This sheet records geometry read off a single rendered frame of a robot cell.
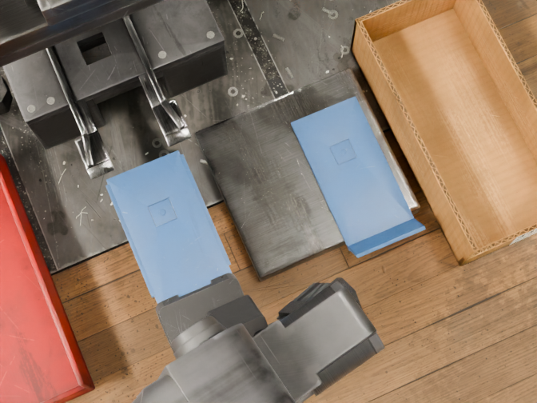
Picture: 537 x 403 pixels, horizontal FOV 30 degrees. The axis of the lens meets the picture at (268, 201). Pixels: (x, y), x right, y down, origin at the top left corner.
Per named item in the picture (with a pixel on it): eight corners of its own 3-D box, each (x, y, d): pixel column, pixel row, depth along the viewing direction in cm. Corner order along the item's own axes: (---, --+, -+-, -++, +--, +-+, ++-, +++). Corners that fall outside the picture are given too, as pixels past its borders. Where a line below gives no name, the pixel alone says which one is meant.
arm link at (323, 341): (322, 265, 73) (319, 236, 62) (391, 363, 72) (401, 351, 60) (192, 357, 73) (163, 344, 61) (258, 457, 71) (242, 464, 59)
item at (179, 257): (171, 337, 87) (169, 333, 84) (106, 181, 90) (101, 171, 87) (245, 305, 88) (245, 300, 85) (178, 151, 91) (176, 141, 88)
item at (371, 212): (355, 264, 95) (357, 257, 92) (290, 123, 99) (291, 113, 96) (421, 236, 96) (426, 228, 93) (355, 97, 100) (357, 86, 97)
